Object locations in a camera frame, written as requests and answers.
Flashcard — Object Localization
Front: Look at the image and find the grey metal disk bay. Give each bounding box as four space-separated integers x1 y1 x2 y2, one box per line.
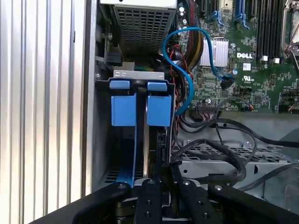
94 69 178 187

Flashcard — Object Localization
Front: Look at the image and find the green motherboard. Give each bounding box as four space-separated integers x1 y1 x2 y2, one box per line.
172 0 299 114

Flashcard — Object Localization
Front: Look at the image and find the perforated grey metal box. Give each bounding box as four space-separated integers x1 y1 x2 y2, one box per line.
100 0 178 58

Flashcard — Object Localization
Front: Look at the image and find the blue disk wire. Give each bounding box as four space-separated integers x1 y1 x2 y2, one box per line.
163 27 235 117

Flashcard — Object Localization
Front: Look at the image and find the short blue expansion slot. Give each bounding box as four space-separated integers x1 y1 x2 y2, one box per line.
209 0 222 23

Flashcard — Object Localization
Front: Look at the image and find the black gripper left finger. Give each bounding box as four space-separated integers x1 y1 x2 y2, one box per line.
28 164 162 224

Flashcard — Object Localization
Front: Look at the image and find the black sleeved disk wire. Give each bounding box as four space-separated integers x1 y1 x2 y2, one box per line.
157 130 246 187

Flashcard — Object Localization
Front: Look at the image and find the grey perforated drive cage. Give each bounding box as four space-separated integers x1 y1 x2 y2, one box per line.
170 139 299 201

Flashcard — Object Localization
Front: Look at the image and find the long blue expansion slot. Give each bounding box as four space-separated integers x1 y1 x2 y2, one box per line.
235 0 250 30

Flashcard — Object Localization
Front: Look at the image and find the red yellow black wire bundle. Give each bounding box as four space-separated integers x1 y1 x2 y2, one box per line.
183 0 205 70

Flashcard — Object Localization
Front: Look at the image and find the open PC case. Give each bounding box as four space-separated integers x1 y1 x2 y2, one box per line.
81 0 299 224

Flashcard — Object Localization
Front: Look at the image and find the hard disk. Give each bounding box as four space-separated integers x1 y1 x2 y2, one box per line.
109 79 175 189

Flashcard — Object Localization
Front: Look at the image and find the CPU socket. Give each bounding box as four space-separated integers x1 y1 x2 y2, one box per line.
282 0 299 60

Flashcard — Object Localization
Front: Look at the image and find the black RAM slot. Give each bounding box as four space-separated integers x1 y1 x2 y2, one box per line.
263 0 270 62
256 0 264 62
277 0 285 63
269 0 277 62

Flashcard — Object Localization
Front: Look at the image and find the long black cable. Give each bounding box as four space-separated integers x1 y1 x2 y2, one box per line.
176 115 299 148

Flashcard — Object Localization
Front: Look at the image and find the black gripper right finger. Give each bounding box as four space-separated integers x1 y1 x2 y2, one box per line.
170 164 299 224

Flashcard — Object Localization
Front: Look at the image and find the silver finned heat sink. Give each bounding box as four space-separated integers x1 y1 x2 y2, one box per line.
199 38 229 69

